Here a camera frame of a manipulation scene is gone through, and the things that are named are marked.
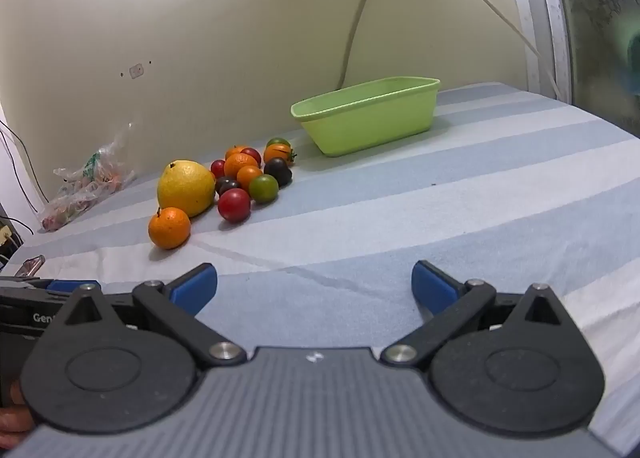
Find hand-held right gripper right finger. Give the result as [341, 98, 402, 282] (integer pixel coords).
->
[379, 260, 588, 368]

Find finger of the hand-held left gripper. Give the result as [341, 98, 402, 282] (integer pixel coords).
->
[46, 280, 102, 295]

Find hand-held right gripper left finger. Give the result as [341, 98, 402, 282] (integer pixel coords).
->
[42, 262, 247, 369]

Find large orange mandarin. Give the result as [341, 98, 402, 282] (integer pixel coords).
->
[148, 207, 192, 250]

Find large red tomato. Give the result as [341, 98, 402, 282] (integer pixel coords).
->
[217, 188, 252, 223]

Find large yellow citrus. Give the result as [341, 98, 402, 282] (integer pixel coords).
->
[157, 159, 217, 218]

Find green reddish tomato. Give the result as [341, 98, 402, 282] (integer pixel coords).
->
[248, 174, 280, 203]

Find smooth orange tomato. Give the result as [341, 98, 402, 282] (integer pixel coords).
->
[236, 165, 264, 191]

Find dark purple tomato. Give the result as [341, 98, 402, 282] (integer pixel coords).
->
[263, 157, 293, 187]

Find light green plastic basin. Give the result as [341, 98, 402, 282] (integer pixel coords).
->
[290, 77, 441, 157]

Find person's left hand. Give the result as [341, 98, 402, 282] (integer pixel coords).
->
[0, 382, 37, 448]

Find small shiny object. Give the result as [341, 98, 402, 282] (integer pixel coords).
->
[14, 255, 46, 279]

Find clear plastic bag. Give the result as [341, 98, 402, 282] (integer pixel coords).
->
[39, 122, 138, 233]

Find orange tomato with green stem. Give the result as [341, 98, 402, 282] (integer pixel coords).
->
[263, 143, 297, 167]

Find frosted window glass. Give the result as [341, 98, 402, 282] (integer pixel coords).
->
[545, 0, 640, 135]

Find black cable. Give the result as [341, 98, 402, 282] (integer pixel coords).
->
[0, 119, 48, 214]

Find beige wall cable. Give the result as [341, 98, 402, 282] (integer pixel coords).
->
[339, 0, 374, 90]

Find white cable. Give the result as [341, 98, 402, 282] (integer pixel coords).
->
[416, 0, 562, 100]

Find white window frame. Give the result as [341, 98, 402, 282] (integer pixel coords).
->
[500, 0, 574, 105]

